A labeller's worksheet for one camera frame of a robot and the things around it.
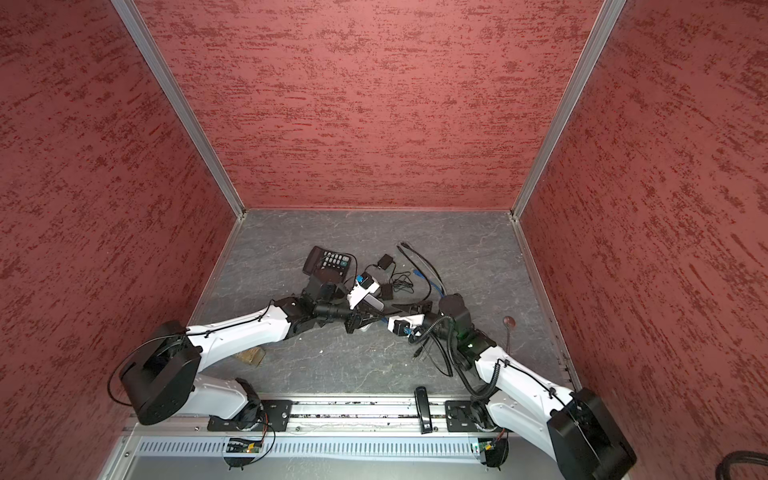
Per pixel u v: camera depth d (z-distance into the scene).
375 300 0.92
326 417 0.76
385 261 1.04
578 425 0.41
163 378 0.43
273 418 0.74
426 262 1.06
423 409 0.73
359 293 0.71
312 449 0.77
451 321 0.60
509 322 0.92
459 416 0.74
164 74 0.81
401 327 0.64
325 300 0.67
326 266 1.01
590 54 0.77
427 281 1.00
